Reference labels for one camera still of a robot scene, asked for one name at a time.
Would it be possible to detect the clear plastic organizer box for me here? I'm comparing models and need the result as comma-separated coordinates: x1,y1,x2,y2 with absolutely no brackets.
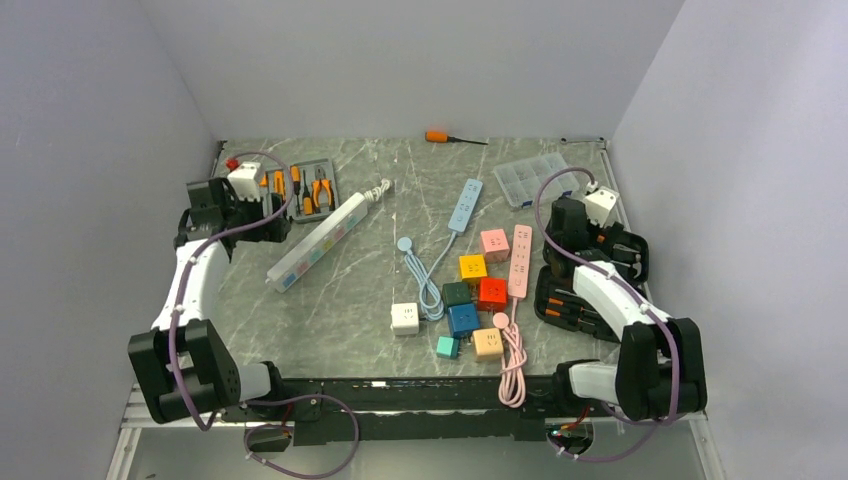
494,153,580,210

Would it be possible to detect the grey tool tray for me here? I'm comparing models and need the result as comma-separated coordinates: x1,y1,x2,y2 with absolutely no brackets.
259,158,342,223

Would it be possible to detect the white power strip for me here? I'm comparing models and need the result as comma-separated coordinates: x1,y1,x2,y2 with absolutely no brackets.
265,193,370,293

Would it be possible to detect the pink cube socket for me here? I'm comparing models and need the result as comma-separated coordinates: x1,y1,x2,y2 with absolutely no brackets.
480,228,511,263

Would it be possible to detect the black plastic tool case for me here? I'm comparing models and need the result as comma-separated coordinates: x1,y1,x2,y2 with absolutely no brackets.
534,231,662,343

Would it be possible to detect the red cube socket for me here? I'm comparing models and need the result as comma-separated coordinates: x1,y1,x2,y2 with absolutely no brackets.
476,277,508,313

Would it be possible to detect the light blue power strip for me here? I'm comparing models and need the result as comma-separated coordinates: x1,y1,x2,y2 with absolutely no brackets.
448,179,483,235

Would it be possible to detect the yellow cube socket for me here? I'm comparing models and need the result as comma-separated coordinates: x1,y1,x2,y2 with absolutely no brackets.
458,254,488,285

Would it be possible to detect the dark green cube socket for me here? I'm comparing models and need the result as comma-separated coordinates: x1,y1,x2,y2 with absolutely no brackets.
442,281,473,308

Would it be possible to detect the blue cube socket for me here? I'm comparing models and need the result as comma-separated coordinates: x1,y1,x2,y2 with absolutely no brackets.
447,303,481,339

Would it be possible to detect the beige cube socket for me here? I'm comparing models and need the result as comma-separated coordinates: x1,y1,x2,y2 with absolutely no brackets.
471,328,504,362

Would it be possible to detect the light blue round plug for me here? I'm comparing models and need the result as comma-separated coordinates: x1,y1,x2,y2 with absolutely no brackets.
396,237,413,255

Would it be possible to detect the teal plug adapter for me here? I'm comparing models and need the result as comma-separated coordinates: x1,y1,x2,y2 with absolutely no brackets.
435,336,460,360

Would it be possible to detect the pink power cable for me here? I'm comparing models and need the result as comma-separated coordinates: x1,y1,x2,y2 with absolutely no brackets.
491,296,529,408

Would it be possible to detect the white cube socket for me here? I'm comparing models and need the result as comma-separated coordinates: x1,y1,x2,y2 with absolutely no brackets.
390,302,420,336

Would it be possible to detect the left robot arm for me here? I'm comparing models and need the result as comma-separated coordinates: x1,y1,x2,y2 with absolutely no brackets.
128,177,290,424

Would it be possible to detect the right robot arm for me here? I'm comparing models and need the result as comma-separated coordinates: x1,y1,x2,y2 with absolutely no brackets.
543,197,708,421

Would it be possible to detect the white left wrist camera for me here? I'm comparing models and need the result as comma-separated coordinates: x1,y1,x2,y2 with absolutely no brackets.
226,158,265,202

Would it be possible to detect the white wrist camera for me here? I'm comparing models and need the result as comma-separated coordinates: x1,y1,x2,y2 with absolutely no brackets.
226,158,265,202
582,187,620,228

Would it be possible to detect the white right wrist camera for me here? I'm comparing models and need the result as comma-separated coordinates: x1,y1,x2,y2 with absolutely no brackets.
582,187,620,228

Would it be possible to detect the orange handled screwdriver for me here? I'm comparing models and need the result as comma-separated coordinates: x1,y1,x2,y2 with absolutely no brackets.
425,131,488,146

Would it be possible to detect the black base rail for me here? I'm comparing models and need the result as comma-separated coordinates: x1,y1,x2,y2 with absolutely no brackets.
224,375,606,446

